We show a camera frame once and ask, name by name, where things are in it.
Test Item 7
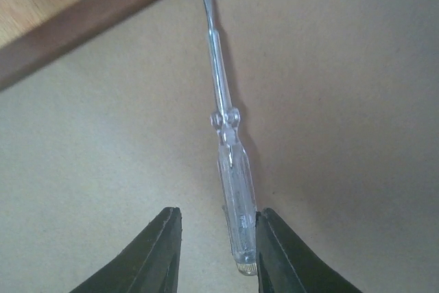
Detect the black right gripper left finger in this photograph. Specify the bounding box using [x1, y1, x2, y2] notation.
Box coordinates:
[73, 207, 182, 292]

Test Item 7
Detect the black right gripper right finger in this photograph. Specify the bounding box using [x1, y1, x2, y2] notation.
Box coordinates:
[256, 208, 359, 293]

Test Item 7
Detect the clear handle screwdriver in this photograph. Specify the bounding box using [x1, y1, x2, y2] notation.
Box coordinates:
[203, 0, 257, 276]

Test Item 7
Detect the brown wooden picture frame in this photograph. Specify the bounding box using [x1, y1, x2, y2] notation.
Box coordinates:
[1, 0, 157, 90]

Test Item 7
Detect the brown frame backing board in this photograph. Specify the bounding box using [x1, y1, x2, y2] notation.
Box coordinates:
[1, 0, 438, 292]

